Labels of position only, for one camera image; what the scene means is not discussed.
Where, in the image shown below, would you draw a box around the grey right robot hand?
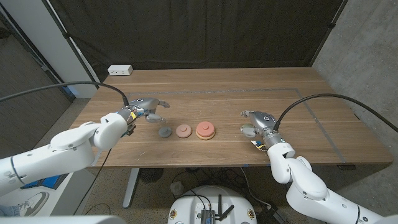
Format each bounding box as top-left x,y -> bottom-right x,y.
239,110 -> 285,149

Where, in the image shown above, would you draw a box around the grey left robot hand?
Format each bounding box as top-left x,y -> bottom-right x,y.
119,97 -> 171,125

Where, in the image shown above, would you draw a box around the red toy ring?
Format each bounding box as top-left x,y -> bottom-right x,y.
196,121 -> 216,138

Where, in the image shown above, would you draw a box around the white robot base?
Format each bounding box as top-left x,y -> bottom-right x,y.
167,185 -> 258,224

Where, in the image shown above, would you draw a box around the white power strip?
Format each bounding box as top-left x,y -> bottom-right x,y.
107,64 -> 134,77

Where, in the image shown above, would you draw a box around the black round floor object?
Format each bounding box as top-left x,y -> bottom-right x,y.
139,167 -> 165,184

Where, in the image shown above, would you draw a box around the white table leg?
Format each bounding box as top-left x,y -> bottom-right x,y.
122,167 -> 141,209

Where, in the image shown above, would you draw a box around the grey round floor object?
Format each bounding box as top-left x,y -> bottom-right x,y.
170,181 -> 185,197

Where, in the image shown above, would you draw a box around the black backdrop curtain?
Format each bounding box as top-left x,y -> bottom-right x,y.
48,0 -> 348,84

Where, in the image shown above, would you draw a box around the black power adapter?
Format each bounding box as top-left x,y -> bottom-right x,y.
256,205 -> 289,224

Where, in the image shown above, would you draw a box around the black backdrop stand pole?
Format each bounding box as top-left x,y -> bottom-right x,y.
42,0 -> 101,88
310,0 -> 349,67

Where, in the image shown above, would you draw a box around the black foot pedal blue pads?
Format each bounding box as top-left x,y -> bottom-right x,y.
20,174 -> 69,190

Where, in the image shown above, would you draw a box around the white robot torso edge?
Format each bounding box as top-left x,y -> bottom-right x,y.
0,215 -> 127,224

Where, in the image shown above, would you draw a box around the white sneaker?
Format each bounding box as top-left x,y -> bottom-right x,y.
9,191 -> 50,218

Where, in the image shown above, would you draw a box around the person leg in jeans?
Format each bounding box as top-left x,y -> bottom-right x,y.
0,205 -> 16,218

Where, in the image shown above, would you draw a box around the grey toy ring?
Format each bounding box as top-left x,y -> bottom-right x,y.
158,126 -> 173,139

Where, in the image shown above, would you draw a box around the pink toy ring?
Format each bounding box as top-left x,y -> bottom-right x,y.
175,124 -> 193,139

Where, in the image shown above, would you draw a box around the orange toy ring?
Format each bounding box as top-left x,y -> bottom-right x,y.
195,130 -> 216,141

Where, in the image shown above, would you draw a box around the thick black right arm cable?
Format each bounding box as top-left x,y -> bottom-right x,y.
272,93 -> 398,133

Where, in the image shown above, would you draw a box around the thin black left wrist cable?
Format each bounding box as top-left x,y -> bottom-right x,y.
73,148 -> 113,215

